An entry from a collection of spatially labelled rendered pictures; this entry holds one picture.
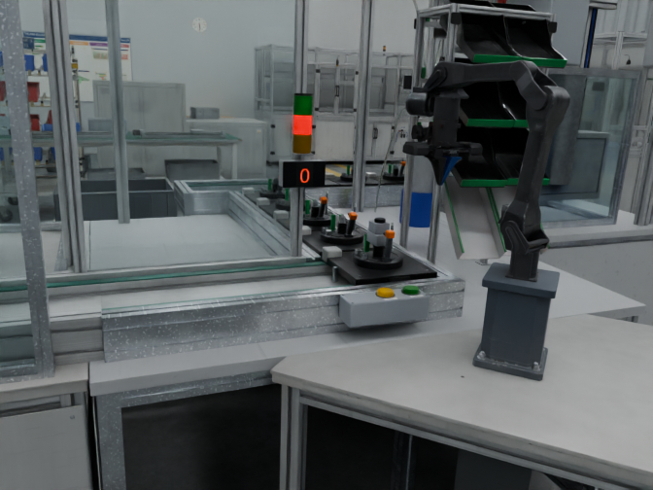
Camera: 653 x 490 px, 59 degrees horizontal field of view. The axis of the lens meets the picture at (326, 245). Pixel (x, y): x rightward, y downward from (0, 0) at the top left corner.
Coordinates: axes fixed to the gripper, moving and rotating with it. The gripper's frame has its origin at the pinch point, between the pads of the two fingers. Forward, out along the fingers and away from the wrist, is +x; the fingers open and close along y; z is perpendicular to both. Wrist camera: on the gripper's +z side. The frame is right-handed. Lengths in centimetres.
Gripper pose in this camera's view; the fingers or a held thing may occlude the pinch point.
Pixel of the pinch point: (440, 170)
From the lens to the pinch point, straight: 140.0
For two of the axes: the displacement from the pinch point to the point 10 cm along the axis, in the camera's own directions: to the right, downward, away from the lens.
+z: -3.7, -2.6, 8.9
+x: -0.4, 9.6, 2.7
